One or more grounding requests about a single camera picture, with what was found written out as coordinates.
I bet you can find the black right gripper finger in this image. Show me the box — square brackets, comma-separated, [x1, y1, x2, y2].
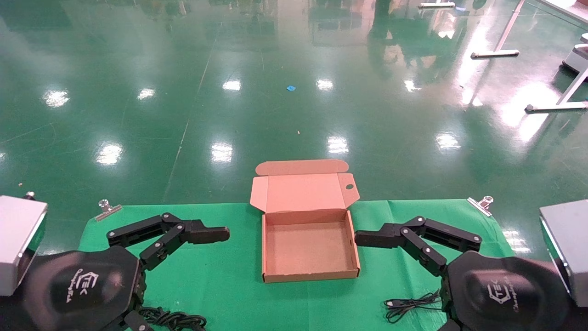
[355, 216, 483, 276]

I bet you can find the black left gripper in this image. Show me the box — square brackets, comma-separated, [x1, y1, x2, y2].
[21, 212, 230, 331]

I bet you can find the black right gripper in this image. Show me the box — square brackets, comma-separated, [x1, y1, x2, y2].
[439, 251, 575, 331]

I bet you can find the thin black usb cable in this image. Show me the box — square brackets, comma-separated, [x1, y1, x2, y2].
[385, 291, 444, 323]

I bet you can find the brown open cardboard box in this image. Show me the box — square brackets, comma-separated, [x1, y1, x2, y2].
[249, 159, 361, 283]

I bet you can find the green table cloth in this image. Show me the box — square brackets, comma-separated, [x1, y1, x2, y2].
[78, 199, 515, 331]

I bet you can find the silver metal binder clip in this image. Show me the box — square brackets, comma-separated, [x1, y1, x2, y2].
[467, 195, 494, 217]
[95, 199, 123, 222]

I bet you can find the white metal table leg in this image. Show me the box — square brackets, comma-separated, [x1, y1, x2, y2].
[525, 69, 588, 113]
[471, 0, 526, 59]

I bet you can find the white grey machine base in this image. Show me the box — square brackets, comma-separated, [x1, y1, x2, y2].
[561, 32, 588, 75]

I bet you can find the white table top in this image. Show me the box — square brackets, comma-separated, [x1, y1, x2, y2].
[535, 0, 588, 24]

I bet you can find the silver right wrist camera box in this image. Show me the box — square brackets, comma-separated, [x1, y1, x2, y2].
[539, 199, 588, 308]

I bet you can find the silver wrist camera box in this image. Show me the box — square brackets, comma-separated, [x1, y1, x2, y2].
[539, 199, 588, 308]
[0, 195, 48, 297]

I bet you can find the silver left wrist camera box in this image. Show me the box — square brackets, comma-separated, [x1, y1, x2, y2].
[0, 195, 48, 297]

